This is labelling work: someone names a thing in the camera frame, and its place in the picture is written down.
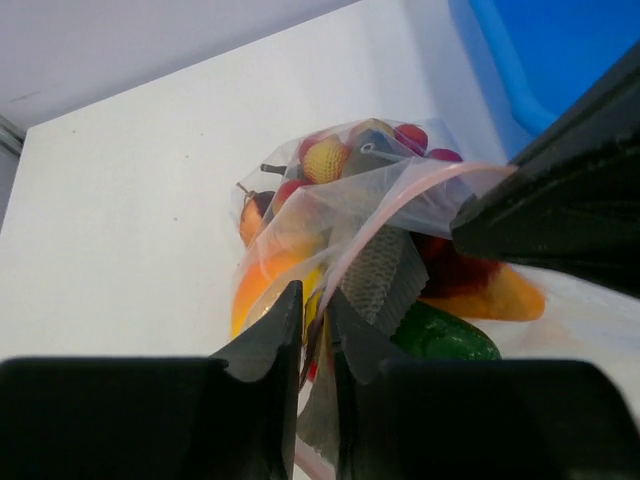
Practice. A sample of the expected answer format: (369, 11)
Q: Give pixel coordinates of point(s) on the clear zip top bag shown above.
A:
(300, 194)

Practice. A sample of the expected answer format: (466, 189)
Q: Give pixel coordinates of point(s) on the orange toy fruit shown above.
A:
(264, 273)

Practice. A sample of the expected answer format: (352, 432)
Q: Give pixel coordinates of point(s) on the blue plastic bin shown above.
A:
(545, 54)

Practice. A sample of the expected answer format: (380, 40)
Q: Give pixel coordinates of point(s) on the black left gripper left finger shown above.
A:
(229, 415)

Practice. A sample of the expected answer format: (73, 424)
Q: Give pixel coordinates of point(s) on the grey toy fish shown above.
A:
(381, 284)

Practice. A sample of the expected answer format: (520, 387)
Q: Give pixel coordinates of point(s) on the green toy pepper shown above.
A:
(433, 334)

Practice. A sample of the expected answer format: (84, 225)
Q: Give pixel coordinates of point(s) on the aluminium frame post left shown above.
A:
(12, 137)

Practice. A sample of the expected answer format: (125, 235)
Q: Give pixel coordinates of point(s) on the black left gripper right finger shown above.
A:
(405, 418)

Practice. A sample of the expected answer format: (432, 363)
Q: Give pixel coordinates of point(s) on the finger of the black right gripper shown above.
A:
(572, 204)

